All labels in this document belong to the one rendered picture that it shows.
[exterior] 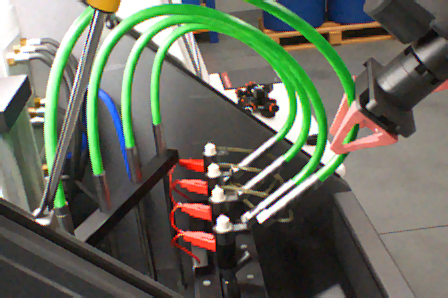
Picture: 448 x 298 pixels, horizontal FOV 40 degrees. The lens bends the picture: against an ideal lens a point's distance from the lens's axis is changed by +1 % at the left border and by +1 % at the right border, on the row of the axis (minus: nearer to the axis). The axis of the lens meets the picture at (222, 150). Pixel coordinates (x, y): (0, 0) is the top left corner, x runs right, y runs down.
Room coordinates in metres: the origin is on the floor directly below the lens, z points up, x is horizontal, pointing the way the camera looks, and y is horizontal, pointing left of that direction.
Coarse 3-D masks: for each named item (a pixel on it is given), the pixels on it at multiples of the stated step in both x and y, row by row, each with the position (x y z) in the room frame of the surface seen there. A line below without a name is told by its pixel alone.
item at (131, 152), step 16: (176, 16) 0.85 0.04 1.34; (192, 16) 0.85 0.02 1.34; (144, 32) 0.85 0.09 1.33; (240, 32) 0.85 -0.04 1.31; (128, 64) 0.84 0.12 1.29; (128, 80) 0.84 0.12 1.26; (128, 96) 0.84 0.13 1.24; (304, 96) 0.85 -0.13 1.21; (128, 112) 0.84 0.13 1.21; (304, 112) 0.85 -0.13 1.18; (128, 128) 0.84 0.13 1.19; (304, 128) 0.85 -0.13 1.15; (128, 144) 0.84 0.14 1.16; (128, 160) 0.84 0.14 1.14; (288, 160) 0.85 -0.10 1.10; (256, 176) 0.85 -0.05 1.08; (272, 176) 0.85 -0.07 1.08; (240, 192) 0.85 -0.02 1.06
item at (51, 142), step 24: (240, 0) 0.69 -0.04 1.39; (264, 0) 0.69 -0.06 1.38; (288, 24) 0.69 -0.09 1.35; (72, 48) 0.68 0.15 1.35; (336, 72) 0.69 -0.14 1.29; (48, 96) 0.68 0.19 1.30; (48, 120) 0.68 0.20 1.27; (48, 144) 0.68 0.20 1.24; (48, 168) 0.68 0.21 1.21; (336, 168) 0.69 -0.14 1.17
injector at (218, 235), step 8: (216, 224) 0.70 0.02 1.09; (232, 224) 0.70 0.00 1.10; (216, 232) 0.68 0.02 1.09; (224, 232) 0.68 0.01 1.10; (232, 232) 0.68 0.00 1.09; (216, 240) 0.68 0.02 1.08; (224, 240) 0.68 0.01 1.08; (232, 240) 0.68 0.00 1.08; (216, 248) 0.69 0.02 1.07; (224, 248) 0.68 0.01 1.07; (232, 248) 0.68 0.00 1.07; (216, 256) 0.69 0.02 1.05; (224, 256) 0.68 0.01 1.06; (232, 256) 0.68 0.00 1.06; (240, 256) 0.69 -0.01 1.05; (248, 256) 0.69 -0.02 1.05; (224, 264) 0.68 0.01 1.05; (232, 264) 0.68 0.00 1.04; (240, 264) 0.69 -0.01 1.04; (224, 272) 0.68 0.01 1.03; (232, 272) 0.68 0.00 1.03; (224, 280) 0.69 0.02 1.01; (232, 280) 0.69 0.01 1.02; (224, 288) 0.69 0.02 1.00; (232, 288) 0.68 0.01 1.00; (232, 296) 0.68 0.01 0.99
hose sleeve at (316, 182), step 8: (312, 176) 0.69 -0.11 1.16; (304, 184) 0.69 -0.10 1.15; (312, 184) 0.69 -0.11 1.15; (320, 184) 0.69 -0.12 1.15; (288, 192) 0.70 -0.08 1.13; (296, 192) 0.69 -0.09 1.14; (304, 192) 0.69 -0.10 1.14; (280, 200) 0.69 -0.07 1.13; (288, 200) 0.69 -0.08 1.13; (296, 200) 0.68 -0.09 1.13; (272, 208) 0.69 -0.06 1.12; (280, 208) 0.68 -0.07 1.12; (288, 208) 0.69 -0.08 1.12; (272, 216) 0.68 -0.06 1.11; (280, 216) 0.69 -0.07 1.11
